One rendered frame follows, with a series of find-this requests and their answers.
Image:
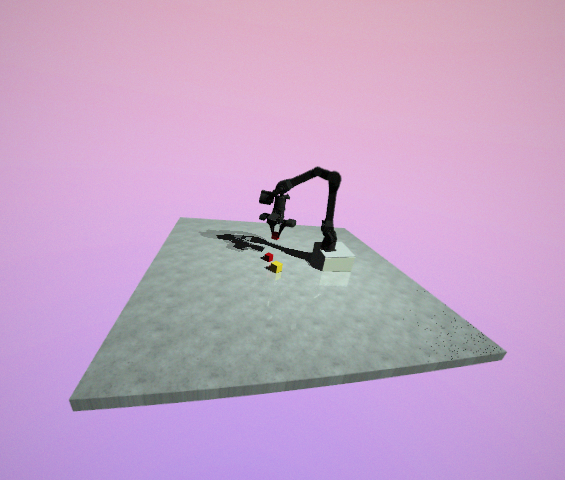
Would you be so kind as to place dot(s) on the yellow cube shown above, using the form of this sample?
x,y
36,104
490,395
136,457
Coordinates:
x,y
276,267

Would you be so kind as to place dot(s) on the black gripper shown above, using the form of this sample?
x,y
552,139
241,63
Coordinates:
x,y
289,223

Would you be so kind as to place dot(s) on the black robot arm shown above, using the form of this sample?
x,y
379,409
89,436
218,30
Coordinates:
x,y
334,178

